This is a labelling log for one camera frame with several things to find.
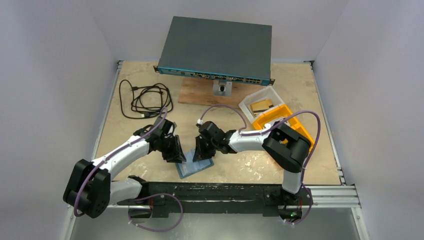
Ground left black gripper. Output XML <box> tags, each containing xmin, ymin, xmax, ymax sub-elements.
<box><xmin>158</xmin><ymin>134</ymin><xmax>186</xmax><ymax>163</ymax></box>

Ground blue card holder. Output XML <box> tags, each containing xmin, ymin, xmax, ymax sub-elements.
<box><xmin>175</xmin><ymin>149</ymin><xmax>214</xmax><ymax>179</ymax></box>

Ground gold cards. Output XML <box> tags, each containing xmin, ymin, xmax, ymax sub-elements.
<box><xmin>249</xmin><ymin>99</ymin><xmax>274</xmax><ymax>116</ymax></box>

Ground wooden board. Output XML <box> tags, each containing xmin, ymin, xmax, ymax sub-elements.
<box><xmin>178</xmin><ymin>77</ymin><xmax>264</xmax><ymax>108</ymax></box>

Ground white plastic bin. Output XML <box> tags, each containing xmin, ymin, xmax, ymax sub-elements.
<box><xmin>238</xmin><ymin>86</ymin><xmax>285</xmax><ymax>123</ymax></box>

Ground yellow bin middle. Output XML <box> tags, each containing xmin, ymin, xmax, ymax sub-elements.
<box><xmin>251</xmin><ymin>104</ymin><xmax>293</xmax><ymax>130</ymax></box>

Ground yellow bin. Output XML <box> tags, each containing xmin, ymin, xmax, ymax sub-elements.
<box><xmin>251</xmin><ymin>104</ymin><xmax>293</xmax><ymax>130</ymax></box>
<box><xmin>288</xmin><ymin>117</ymin><xmax>315</xmax><ymax>151</ymax></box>

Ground yellow bin front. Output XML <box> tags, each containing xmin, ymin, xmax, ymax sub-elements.
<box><xmin>288</xmin><ymin>117</ymin><xmax>315</xmax><ymax>151</ymax></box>

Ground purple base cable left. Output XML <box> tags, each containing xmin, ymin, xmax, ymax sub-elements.
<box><xmin>127</xmin><ymin>192</ymin><xmax>185</xmax><ymax>233</ymax></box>

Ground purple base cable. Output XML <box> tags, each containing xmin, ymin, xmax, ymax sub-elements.
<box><xmin>283</xmin><ymin>185</ymin><xmax>316</xmax><ymax>226</ymax></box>
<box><xmin>127</xmin><ymin>192</ymin><xmax>185</xmax><ymax>233</ymax></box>

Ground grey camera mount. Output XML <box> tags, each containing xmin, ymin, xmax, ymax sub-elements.
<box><xmin>212</xmin><ymin>79</ymin><xmax>233</xmax><ymax>97</ymax></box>

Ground black coiled cable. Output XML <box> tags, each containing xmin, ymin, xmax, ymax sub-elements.
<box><xmin>118</xmin><ymin>79</ymin><xmax>174</xmax><ymax>120</ymax></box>

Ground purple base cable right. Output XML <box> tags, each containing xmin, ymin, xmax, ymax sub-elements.
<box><xmin>283</xmin><ymin>185</ymin><xmax>316</xmax><ymax>226</ymax></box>

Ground grey network switch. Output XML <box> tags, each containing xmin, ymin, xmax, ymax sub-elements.
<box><xmin>154</xmin><ymin>16</ymin><xmax>275</xmax><ymax>86</ymax></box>

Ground aluminium frame rail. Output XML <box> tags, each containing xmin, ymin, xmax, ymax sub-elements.
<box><xmin>67</xmin><ymin>185</ymin><xmax>362</xmax><ymax>213</ymax></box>

